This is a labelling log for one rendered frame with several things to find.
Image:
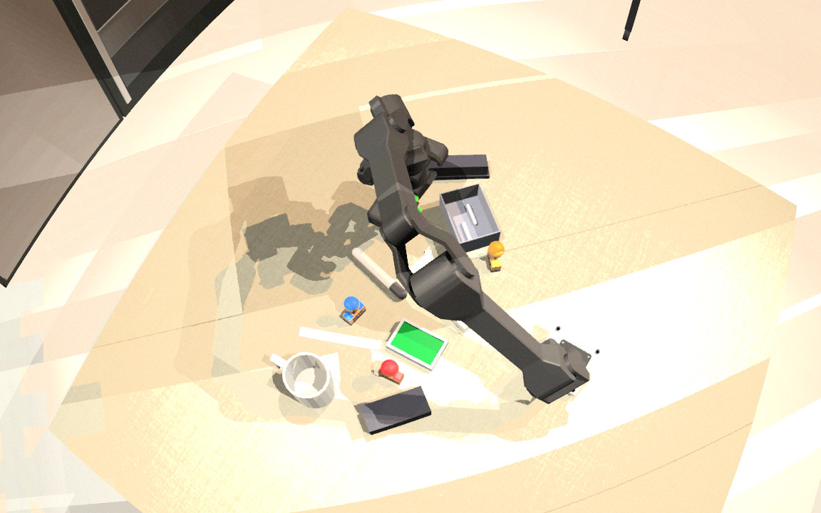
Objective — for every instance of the yellow rubber stamp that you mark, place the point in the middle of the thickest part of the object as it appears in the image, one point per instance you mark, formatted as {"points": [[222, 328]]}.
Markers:
{"points": [[495, 251]]}

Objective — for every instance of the white mug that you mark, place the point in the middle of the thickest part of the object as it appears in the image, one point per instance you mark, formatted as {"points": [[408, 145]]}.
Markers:
{"points": [[308, 378]]}

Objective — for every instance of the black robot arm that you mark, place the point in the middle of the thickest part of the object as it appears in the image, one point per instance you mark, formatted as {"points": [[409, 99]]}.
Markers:
{"points": [[449, 286]]}

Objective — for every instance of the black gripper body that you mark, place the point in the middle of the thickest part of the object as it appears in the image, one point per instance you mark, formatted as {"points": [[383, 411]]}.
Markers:
{"points": [[437, 152]]}

